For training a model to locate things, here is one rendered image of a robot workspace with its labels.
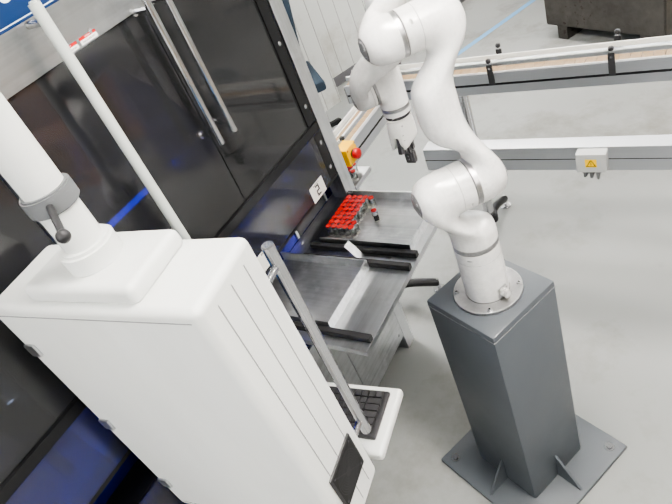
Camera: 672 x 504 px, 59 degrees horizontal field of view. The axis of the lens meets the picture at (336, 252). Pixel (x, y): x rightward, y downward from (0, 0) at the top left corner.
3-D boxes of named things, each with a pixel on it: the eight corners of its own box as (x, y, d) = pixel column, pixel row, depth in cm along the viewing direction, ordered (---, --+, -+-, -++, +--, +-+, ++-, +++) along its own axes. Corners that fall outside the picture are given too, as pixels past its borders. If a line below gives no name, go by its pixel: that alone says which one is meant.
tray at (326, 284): (244, 314, 191) (239, 307, 189) (284, 259, 206) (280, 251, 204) (332, 330, 172) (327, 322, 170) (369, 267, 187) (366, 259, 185)
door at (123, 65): (143, 317, 150) (-16, 113, 115) (243, 201, 178) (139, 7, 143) (145, 317, 150) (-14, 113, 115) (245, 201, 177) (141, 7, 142)
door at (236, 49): (244, 200, 178) (140, 6, 143) (312, 120, 203) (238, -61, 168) (245, 200, 177) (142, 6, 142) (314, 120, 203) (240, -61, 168)
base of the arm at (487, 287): (538, 282, 162) (528, 231, 151) (491, 326, 156) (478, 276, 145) (484, 258, 176) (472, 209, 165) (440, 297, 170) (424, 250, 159)
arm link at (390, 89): (383, 116, 171) (413, 102, 171) (370, 74, 163) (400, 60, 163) (374, 106, 178) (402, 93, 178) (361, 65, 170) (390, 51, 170)
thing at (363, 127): (337, 194, 233) (323, 161, 223) (305, 194, 241) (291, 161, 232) (405, 101, 273) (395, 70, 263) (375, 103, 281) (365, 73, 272)
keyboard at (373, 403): (244, 423, 167) (241, 418, 166) (265, 381, 176) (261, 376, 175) (375, 440, 149) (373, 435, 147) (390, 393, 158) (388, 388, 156)
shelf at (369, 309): (238, 330, 189) (235, 326, 188) (337, 193, 230) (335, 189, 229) (368, 356, 163) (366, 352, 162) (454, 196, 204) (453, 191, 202)
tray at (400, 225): (322, 245, 205) (319, 237, 203) (355, 197, 220) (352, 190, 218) (412, 253, 186) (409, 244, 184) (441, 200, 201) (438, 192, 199)
